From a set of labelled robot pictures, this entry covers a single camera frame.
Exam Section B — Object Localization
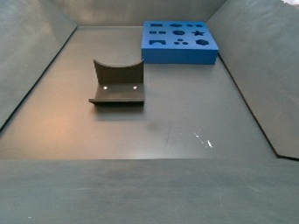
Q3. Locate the black curved holder stand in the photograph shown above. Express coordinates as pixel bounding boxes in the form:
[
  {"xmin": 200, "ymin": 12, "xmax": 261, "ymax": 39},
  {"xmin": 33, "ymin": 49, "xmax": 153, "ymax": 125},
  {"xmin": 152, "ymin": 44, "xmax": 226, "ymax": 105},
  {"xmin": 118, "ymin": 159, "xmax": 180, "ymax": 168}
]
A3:
[{"xmin": 88, "ymin": 60, "xmax": 145, "ymax": 105}]

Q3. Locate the blue shape-sorter block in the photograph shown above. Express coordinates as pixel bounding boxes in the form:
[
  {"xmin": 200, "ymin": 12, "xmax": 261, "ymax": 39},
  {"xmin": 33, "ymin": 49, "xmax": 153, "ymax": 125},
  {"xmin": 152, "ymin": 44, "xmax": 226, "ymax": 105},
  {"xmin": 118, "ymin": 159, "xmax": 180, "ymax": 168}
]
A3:
[{"xmin": 141, "ymin": 21, "xmax": 218, "ymax": 65}]

